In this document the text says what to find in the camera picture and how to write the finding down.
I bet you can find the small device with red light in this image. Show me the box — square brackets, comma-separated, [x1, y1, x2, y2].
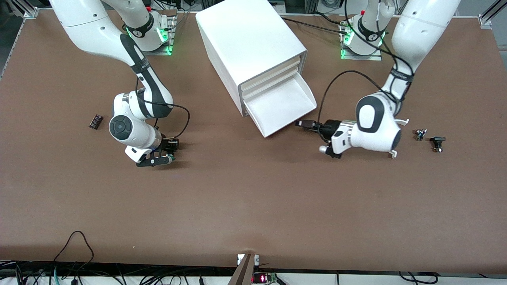
[252, 272, 278, 284]

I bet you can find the aluminium corner profile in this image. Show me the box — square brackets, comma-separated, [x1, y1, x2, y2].
[478, 0, 507, 29]
[11, 0, 39, 19]

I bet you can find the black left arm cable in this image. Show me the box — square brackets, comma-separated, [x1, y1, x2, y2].
[318, 0, 415, 144]

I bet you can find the white curved plastic bracket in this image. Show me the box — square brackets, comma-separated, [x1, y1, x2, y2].
[386, 118, 410, 159]

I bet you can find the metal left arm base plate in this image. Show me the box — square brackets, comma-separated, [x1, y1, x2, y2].
[340, 19, 383, 61]

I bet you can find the black cable to base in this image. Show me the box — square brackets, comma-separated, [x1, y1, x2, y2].
[279, 16, 350, 35]

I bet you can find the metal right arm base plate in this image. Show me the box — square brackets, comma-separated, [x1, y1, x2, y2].
[131, 10, 177, 56]

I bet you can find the black switch part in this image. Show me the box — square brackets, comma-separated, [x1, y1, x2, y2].
[429, 136, 447, 154]

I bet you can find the black looped cable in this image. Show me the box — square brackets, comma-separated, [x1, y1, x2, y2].
[53, 230, 95, 274]

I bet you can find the grey camera mount bar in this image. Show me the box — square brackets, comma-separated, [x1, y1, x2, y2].
[227, 253, 259, 285]

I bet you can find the black coiled floor cable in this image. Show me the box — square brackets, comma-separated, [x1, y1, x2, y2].
[398, 271, 438, 285]

